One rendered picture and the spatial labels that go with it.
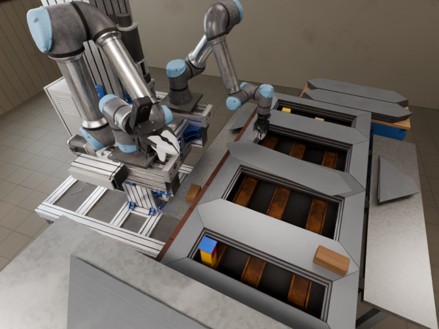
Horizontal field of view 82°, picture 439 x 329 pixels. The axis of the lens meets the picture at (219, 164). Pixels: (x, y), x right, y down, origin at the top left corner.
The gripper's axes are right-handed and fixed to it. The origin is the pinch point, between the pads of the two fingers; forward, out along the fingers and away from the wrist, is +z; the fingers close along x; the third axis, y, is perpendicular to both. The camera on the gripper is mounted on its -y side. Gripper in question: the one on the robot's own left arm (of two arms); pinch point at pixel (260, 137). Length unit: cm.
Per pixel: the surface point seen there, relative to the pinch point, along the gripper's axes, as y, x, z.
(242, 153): 18.5, -5.5, 0.7
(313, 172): 16.5, 35.8, 0.8
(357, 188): 18, 58, 1
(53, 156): 19, -223, 88
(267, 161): 18.6, 10.2, 0.8
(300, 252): 65, 39, 1
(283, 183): 27.7, 22.6, 4.0
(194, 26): -226, -176, 16
